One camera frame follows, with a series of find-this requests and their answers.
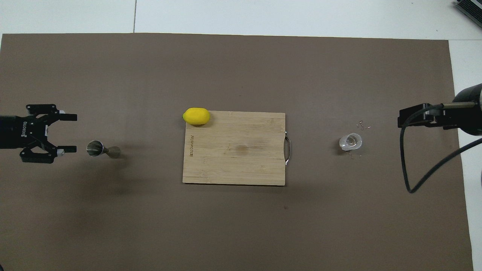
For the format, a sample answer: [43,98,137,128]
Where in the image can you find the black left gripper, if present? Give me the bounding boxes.
[0,104,78,164]

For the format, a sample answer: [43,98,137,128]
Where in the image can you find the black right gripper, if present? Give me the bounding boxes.
[398,102,459,131]

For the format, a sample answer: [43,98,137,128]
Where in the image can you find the steel double jigger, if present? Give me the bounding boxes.
[86,140,121,159]

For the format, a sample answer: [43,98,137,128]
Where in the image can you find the small clear glass cup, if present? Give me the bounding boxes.
[339,133,363,151]

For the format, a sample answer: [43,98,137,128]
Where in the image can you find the brown paper table mat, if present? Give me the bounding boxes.
[0,33,474,271]

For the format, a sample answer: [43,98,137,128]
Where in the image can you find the grey ribbed device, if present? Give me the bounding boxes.
[454,0,482,27]

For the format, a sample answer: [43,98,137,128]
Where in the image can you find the yellow lemon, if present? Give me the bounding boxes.
[183,108,210,125]

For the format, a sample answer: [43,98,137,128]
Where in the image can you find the wooden cutting board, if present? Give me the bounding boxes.
[183,111,291,186]

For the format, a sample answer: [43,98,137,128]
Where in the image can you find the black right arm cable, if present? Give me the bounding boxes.
[400,102,482,194]

